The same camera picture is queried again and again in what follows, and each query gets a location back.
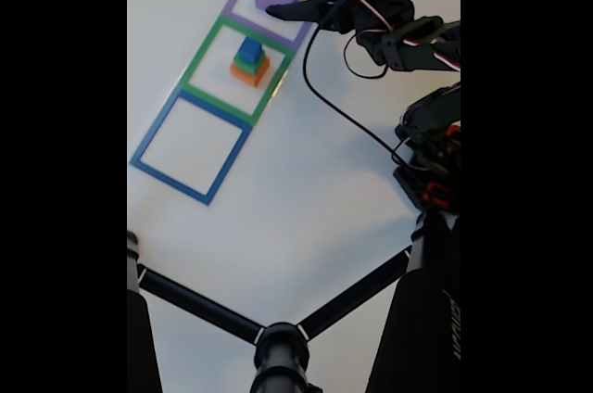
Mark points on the small blue cube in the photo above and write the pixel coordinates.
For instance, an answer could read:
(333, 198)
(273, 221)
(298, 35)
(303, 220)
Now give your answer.
(250, 48)

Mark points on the green square block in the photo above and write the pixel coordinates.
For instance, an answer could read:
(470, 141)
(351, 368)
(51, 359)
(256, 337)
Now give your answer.
(243, 64)

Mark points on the orange square block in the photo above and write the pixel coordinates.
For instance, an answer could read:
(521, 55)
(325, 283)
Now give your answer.
(252, 78)

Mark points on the green square frame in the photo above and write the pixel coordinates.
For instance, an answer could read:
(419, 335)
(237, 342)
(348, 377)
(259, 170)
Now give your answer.
(273, 82)

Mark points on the blue square frame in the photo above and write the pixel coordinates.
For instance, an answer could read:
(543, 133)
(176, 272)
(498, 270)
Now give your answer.
(231, 159)

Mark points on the black camera tripod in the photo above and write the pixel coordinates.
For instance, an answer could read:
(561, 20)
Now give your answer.
(417, 319)

